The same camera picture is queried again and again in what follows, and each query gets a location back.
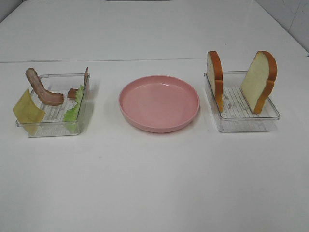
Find bread slice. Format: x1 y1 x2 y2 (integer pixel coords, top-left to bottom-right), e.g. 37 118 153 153
207 51 224 112
240 51 277 114

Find green lettuce leaf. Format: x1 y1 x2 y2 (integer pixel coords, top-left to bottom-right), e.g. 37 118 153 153
63 97 83 134

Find curved bacon strip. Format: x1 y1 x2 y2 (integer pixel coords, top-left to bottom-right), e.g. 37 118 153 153
26 68 64 106

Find pink round plate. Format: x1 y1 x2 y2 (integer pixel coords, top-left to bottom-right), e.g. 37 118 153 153
119 75 200 133

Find clear right bread tray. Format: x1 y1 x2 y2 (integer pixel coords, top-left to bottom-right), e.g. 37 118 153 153
204 71 280 132

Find clear left ingredient tray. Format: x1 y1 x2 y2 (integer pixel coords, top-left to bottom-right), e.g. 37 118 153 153
15 73 89 137

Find yellow cheese slice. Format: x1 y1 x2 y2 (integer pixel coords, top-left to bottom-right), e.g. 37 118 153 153
13 88 45 135

